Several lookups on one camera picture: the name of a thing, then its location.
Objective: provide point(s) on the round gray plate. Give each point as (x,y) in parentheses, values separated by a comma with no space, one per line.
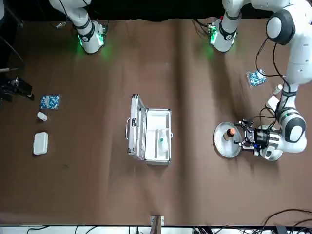
(224,148)

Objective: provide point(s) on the small white pill bottle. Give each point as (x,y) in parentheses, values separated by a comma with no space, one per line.
(278,89)
(42,116)

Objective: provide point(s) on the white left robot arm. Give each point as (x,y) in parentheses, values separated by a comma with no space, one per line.
(299,61)

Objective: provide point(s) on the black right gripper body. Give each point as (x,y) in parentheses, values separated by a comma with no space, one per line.
(8,89)

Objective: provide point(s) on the silver aluminium medical kit case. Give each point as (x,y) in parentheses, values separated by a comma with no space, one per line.
(136,126)

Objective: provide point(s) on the clear hydrogen peroxide bottle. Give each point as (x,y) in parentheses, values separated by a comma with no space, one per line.
(162,141)

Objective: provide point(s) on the white plastic box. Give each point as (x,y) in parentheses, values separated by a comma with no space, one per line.
(271,101)
(40,143)

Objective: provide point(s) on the blue white pill bag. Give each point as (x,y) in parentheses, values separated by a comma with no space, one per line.
(256,78)
(50,102)

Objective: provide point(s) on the brown iodophor bottle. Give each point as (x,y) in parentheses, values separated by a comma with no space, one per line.
(230,134)

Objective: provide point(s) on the aluminium camera post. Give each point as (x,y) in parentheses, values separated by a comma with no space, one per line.
(157,223)

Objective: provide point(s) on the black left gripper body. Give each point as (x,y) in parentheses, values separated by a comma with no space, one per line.
(261,138)

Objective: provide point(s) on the round white plate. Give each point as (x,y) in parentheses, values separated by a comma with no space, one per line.
(276,157)

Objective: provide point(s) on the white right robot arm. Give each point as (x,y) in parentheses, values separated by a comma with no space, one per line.
(91,39)

